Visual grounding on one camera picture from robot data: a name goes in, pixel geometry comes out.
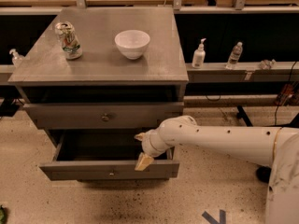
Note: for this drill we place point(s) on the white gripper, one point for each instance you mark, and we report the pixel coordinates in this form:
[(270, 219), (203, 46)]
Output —
[(148, 145)]

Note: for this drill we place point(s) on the grey drawer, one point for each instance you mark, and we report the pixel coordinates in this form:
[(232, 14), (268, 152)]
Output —
[(101, 115), (108, 154)]

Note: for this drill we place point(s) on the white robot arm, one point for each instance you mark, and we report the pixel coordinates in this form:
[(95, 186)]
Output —
[(275, 147)]

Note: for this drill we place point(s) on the grey drawer cabinet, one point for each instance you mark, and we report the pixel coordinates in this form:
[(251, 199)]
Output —
[(102, 74)]

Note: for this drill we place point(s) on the grey top drawer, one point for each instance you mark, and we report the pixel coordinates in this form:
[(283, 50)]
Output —
[(101, 115)]

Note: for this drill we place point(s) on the white pump lotion bottle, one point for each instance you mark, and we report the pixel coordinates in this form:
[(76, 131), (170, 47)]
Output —
[(199, 55)]

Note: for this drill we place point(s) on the white ceramic bowl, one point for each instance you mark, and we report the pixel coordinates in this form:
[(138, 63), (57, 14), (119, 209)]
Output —
[(132, 43)]

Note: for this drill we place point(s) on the crushed soda can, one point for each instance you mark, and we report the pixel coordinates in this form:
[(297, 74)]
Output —
[(67, 37)]

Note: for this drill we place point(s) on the black shoe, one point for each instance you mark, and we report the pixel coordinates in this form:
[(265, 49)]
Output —
[(263, 174)]

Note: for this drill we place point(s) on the clear plastic water bottle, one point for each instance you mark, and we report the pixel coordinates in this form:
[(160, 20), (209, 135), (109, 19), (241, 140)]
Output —
[(234, 56)]

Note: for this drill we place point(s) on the crumpled clear wrapper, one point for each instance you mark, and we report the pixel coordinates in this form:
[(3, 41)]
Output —
[(267, 64)]

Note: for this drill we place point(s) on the clear pump sanitizer bottle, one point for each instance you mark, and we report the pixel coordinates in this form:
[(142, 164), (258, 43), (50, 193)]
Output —
[(16, 57)]

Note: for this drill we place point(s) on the black stand base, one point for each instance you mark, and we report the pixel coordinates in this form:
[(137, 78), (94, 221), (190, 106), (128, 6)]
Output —
[(241, 114)]

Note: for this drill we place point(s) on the orange power device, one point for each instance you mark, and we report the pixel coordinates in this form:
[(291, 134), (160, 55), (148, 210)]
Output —
[(287, 92)]

